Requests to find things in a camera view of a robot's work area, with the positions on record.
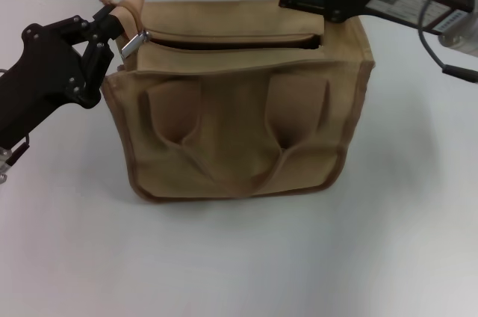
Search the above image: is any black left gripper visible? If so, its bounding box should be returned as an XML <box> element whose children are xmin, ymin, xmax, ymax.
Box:
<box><xmin>0</xmin><ymin>6</ymin><xmax>127</xmax><ymax>148</ymax></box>

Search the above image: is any silver zipper pull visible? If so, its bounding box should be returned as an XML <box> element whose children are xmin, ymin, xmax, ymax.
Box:
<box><xmin>119</xmin><ymin>31</ymin><xmax>151</xmax><ymax>59</ymax></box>

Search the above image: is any khaki fabric food bag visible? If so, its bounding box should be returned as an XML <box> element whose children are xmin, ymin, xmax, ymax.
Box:
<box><xmin>99</xmin><ymin>0</ymin><xmax>376</xmax><ymax>206</ymax></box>

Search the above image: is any left gripper cable with plugs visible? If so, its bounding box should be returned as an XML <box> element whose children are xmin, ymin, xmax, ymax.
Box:
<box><xmin>0</xmin><ymin>135</ymin><xmax>31</xmax><ymax>185</ymax></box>

